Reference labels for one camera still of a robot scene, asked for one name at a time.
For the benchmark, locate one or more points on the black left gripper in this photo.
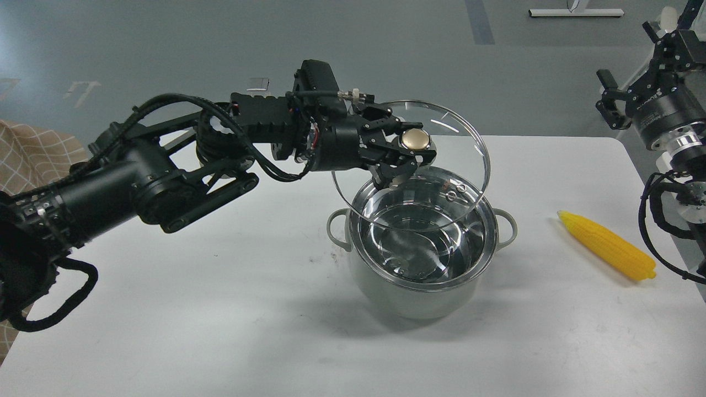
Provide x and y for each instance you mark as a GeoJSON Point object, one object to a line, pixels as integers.
{"type": "Point", "coordinates": [358, 139]}

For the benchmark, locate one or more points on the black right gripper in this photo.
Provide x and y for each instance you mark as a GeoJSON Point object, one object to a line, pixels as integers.
{"type": "Point", "coordinates": [658, 102]}

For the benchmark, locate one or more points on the glass pot lid gold knob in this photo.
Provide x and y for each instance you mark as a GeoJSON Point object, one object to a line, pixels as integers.
{"type": "Point", "coordinates": [440, 180]}

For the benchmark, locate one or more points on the yellow corn cob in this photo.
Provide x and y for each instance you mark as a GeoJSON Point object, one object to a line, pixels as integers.
{"type": "Point", "coordinates": [620, 254]}

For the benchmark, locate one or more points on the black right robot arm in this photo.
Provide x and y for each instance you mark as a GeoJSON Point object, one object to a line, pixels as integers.
{"type": "Point", "coordinates": [675, 199]}

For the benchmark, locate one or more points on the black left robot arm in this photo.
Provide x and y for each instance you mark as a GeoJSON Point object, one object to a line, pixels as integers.
{"type": "Point", "coordinates": [178, 158]}

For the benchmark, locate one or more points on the grey steel cooking pot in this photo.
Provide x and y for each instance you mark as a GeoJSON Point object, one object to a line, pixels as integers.
{"type": "Point", "coordinates": [418, 250]}

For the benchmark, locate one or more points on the beige checkered cloth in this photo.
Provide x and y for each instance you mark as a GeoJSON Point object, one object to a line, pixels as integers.
{"type": "Point", "coordinates": [32, 156]}

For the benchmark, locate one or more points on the white desk frame background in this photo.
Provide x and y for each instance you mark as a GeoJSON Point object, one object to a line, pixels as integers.
{"type": "Point", "coordinates": [576, 9]}

